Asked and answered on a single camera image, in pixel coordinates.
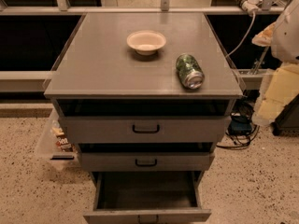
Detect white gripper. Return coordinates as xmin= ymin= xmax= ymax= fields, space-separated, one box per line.
xmin=251 ymin=22 xmax=299 ymax=126

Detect grey bottom drawer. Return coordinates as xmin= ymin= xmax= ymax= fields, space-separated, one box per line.
xmin=84 ymin=171 xmax=211 ymax=224

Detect grey drawer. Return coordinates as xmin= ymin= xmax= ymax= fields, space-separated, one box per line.
xmin=59 ymin=117 xmax=231 ymax=144
xmin=79 ymin=152 xmax=214 ymax=172
xmin=84 ymin=171 xmax=211 ymax=224

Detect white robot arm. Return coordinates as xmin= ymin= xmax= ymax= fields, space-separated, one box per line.
xmin=252 ymin=0 xmax=299 ymax=126

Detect grey top drawer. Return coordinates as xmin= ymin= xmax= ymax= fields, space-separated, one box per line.
xmin=59 ymin=117 xmax=231 ymax=144

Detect grey drawer cabinet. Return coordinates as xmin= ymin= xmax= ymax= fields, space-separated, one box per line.
xmin=43 ymin=12 xmax=244 ymax=189

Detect grey middle drawer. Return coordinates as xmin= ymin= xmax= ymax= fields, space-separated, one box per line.
xmin=79 ymin=152 xmax=214 ymax=172

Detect metal diagonal pole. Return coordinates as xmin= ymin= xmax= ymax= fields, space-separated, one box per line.
xmin=250 ymin=46 xmax=269 ymax=75

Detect white power strip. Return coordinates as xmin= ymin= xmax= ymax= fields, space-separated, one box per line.
xmin=235 ymin=0 xmax=261 ymax=13

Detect green soda can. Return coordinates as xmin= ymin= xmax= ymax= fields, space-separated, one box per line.
xmin=176 ymin=54 xmax=205 ymax=90

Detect dark cabinet at right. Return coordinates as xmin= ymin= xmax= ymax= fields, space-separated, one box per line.
xmin=272 ymin=94 xmax=299 ymax=136

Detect blue box on floor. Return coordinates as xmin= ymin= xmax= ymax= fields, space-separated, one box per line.
xmin=228 ymin=116 xmax=252 ymax=135

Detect white paper bowl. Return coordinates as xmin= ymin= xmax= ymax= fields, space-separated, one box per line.
xmin=127 ymin=30 xmax=166 ymax=56

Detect snack bag in bin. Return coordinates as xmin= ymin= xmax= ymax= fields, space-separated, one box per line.
xmin=51 ymin=127 xmax=74 ymax=152

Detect clear plastic snack bin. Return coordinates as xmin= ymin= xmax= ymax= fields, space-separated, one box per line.
xmin=35 ymin=110 xmax=79 ymax=171

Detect white power cable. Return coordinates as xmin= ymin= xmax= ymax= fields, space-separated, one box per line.
xmin=224 ymin=10 xmax=257 ymax=59

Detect black floor cables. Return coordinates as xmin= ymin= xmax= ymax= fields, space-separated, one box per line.
xmin=216 ymin=100 xmax=261 ymax=150

